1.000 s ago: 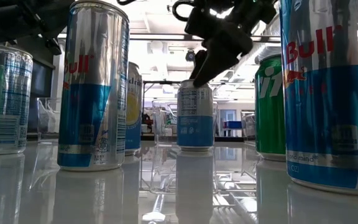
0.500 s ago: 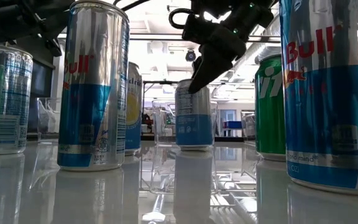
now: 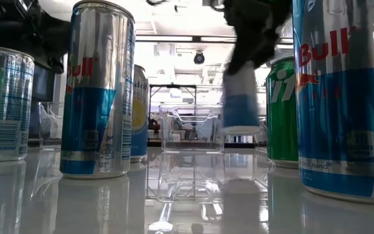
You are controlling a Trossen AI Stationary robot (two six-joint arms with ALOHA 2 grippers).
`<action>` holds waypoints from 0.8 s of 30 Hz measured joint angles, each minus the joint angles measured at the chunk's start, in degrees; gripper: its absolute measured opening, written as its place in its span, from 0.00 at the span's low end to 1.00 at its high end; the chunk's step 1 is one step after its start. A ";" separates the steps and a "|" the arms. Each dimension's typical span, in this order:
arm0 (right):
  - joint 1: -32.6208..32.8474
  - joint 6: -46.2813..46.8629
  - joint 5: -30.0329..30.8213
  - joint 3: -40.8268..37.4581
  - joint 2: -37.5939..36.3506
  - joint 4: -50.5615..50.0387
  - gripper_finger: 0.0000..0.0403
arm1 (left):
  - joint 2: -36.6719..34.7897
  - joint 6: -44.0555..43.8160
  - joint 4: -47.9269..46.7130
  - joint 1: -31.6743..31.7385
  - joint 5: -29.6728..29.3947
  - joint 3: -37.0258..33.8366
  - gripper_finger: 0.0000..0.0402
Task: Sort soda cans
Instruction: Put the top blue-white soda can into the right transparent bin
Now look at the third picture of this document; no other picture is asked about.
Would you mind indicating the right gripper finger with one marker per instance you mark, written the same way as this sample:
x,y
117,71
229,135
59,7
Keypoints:
x,y
268,48
242,55

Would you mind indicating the white blue lemon seltzer can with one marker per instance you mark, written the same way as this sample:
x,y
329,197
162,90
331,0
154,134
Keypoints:
x,y
140,113
240,107

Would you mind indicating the green Sprite can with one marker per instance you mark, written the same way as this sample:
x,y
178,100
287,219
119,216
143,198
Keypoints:
x,y
281,123

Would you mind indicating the silver blue Red Bull can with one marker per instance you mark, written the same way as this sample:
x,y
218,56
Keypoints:
x,y
343,113
96,97
10,104

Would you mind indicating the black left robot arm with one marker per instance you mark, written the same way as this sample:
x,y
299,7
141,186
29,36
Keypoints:
x,y
21,29

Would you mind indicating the clear plastic bin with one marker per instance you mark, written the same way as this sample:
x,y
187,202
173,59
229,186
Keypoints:
x,y
261,136
174,143
49,126

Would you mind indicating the black overhead frame bar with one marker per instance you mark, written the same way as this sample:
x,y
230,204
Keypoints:
x,y
174,41

